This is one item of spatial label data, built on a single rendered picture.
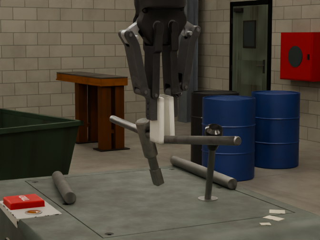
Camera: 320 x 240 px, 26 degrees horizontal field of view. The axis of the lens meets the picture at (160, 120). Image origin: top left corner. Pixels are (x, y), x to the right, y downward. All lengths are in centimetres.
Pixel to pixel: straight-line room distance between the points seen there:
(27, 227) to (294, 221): 43
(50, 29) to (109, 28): 107
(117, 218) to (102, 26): 1082
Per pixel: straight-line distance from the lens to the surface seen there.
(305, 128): 1061
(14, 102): 1138
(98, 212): 119
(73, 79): 1012
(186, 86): 103
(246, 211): 120
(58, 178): 136
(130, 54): 99
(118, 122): 113
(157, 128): 102
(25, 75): 1140
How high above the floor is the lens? 155
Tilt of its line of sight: 7 degrees down
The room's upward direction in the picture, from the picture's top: straight up
